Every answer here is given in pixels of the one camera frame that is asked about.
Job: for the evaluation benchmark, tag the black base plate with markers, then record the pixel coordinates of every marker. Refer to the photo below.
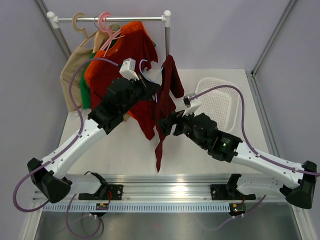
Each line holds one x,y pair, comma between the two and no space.
113,192
237,205

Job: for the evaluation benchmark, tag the white and chrome clothes rack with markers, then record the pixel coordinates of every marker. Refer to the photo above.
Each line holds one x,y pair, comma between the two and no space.
166,18

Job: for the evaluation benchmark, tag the light blue wire hanger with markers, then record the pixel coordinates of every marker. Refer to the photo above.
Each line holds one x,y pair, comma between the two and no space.
147,77

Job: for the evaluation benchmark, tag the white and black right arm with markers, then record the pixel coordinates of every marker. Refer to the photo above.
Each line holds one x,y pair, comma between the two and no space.
294,181

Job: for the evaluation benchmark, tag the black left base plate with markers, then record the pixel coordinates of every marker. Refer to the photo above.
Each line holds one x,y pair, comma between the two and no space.
113,192

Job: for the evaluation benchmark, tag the orange t shirt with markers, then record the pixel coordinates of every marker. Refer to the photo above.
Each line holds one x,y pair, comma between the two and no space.
128,41

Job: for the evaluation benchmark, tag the dark maroon t shirt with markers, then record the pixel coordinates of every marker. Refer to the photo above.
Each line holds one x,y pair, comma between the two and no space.
171,83

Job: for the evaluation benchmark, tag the red t shirt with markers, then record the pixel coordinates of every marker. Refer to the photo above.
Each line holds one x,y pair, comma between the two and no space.
143,111

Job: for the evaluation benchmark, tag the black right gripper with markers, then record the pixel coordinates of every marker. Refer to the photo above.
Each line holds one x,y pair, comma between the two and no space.
174,118

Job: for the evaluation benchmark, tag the pink plastic hanger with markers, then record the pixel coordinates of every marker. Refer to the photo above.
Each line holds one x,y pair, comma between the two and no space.
112,35

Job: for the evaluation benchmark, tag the white slotted cable duct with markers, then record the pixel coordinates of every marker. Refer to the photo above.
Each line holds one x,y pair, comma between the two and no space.
130,207

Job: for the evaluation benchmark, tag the beige t shirt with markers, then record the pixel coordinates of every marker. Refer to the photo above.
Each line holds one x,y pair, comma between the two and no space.
75,89

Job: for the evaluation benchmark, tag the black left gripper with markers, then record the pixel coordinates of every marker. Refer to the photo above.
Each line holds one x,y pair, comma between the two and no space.
148,88

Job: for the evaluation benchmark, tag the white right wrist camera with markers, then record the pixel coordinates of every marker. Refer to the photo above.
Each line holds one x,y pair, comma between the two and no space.
192,103

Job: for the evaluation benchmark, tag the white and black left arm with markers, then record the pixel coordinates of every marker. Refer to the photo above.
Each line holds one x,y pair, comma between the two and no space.
50,174

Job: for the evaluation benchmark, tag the left aluminium frame post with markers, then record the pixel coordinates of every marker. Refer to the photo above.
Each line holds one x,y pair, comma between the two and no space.
51,19

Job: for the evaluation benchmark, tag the white perforated plastic basket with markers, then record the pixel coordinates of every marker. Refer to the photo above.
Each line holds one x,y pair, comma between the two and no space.
221,105

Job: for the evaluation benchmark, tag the aluminium corner frame post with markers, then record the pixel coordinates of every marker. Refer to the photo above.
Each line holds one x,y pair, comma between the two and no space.
273,37

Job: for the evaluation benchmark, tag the beige plastic hanger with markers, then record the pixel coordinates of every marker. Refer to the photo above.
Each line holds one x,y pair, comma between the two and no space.
87,37

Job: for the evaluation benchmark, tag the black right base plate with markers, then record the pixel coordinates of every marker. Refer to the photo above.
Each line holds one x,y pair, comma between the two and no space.
237,205

